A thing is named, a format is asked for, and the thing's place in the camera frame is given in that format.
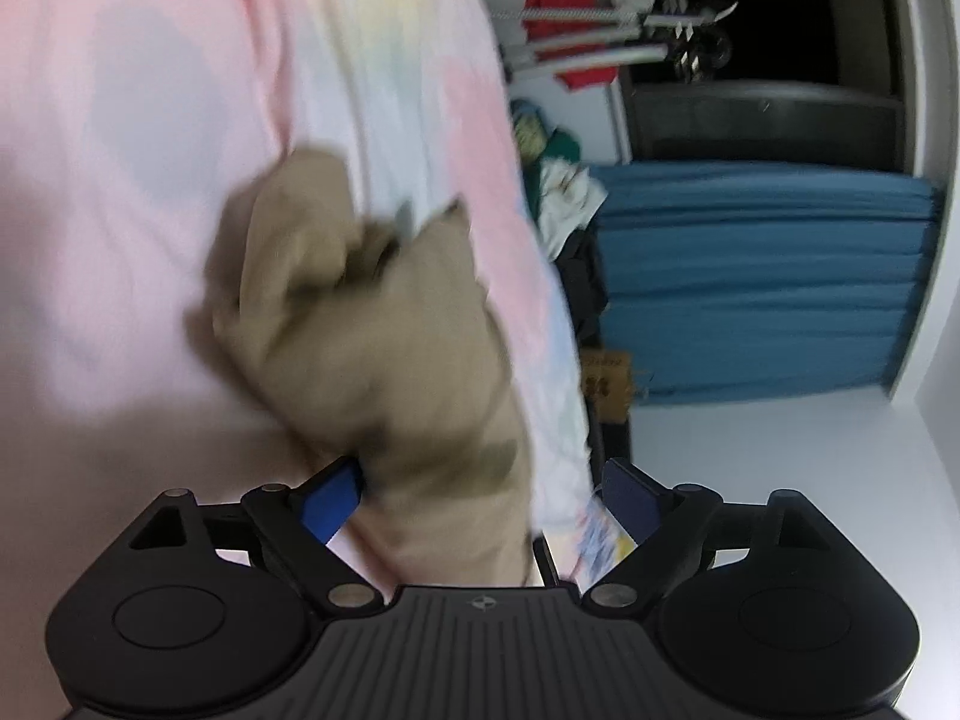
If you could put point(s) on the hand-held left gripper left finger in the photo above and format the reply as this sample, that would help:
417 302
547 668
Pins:
330 502

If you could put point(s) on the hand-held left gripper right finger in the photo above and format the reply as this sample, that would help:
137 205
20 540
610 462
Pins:
630 499

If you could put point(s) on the tan sweatshirt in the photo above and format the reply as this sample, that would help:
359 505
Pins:
420 360

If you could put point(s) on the brown paper bag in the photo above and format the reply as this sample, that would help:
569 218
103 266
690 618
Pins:
607 390

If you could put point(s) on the blue curtain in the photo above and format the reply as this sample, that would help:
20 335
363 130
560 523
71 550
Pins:
750 277

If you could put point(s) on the white garment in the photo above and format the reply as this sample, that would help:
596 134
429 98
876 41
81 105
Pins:
562 202

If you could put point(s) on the garment steamer stand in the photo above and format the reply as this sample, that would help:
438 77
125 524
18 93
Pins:
600 58

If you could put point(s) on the dark window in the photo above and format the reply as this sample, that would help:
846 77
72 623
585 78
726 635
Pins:
787 15

